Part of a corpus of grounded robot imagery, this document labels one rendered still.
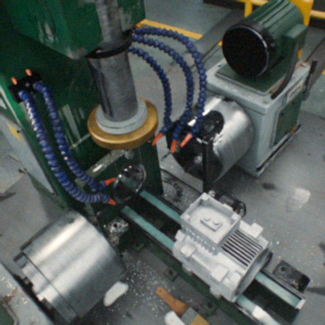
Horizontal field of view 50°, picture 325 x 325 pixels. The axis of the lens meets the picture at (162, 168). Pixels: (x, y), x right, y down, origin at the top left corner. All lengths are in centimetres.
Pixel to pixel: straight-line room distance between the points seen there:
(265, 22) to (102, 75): 62
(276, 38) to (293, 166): 54
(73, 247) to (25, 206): 65
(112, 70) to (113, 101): 8
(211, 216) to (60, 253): 39
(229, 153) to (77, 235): 53
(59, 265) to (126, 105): 41
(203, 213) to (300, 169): 65
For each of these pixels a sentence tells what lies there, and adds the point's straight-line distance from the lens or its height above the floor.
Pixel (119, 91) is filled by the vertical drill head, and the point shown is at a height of 144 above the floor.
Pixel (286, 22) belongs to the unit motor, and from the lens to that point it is 126.
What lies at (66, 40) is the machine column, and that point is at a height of 160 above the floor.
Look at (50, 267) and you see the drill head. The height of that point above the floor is 116.
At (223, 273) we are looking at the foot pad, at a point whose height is 107.
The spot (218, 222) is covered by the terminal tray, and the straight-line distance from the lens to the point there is 91.
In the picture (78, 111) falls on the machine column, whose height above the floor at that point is 127.
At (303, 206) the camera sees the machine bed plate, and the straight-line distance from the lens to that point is 139.
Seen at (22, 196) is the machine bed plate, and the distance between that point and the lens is 156.
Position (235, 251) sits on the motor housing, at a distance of 91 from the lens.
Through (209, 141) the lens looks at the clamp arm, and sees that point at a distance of 93.
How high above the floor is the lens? 191
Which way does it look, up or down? 49 degrees down
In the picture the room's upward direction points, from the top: 9 degrees counter-clockwise
